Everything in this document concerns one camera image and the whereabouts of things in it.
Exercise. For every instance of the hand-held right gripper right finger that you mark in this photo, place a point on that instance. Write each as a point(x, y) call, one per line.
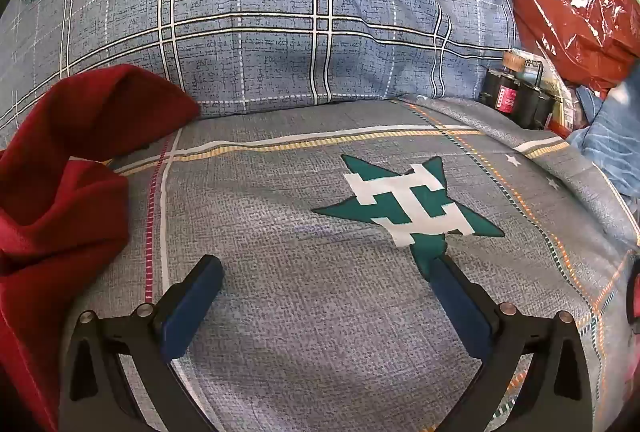
point(462, 312)

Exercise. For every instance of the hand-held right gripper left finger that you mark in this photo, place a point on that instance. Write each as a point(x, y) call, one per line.
point(192, 309)

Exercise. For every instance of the red knit garment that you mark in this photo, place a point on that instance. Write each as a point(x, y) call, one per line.
point(60, 212)

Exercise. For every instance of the red object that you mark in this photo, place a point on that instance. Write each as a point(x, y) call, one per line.
point(634, 297)

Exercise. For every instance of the black container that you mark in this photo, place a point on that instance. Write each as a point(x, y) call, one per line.
point(537, 106)

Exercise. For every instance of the black bottle with red label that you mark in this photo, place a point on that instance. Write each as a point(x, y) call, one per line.
point(500, 91)

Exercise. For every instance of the blue cloth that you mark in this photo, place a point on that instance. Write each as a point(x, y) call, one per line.
point(615, 136)

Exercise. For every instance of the blue plaid pillow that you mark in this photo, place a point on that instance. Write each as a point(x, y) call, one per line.
point(275, 11)

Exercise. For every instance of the red plastic bag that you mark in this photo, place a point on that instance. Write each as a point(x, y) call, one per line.
point(560, 11)

